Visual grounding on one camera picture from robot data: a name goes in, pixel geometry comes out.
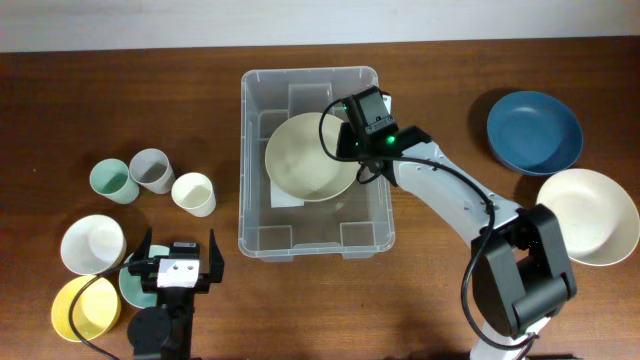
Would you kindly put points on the white bowl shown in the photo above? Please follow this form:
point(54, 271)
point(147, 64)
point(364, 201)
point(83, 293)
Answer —
point(93, 244)

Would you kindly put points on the cream plate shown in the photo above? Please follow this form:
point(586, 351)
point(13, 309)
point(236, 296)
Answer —
point(598, 219)
point(296, 159)

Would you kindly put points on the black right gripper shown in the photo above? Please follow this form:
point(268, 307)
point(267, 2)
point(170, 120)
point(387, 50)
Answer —
point(343, 142)

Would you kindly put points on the cream cup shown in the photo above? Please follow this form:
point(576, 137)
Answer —
point(194, 193)

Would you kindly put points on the white paper label in bin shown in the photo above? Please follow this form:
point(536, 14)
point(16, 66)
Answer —
point(280, 199)

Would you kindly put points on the clear plastic storage bin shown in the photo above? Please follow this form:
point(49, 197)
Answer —
point(356, 224)

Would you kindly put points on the mint green bowl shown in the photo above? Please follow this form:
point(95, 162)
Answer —
point(131, 289)

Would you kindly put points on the grey cup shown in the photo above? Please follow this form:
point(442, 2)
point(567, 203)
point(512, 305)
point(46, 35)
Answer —
point(151, 168)

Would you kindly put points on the yellow bowl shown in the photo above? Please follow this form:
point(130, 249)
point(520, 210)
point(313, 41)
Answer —
point(96, 311)

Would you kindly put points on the blue plate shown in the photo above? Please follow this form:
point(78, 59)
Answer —
point(534, 133)

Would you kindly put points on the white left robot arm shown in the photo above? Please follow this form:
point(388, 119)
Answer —
point(164, 331)

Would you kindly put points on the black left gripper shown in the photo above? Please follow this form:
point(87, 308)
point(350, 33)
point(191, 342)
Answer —
point(141, 264)

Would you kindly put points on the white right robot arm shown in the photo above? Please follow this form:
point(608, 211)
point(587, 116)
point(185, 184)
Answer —
point(519, 276)

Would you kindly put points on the mint green cup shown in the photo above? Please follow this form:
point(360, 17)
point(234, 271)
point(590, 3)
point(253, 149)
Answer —
point(110, 178)

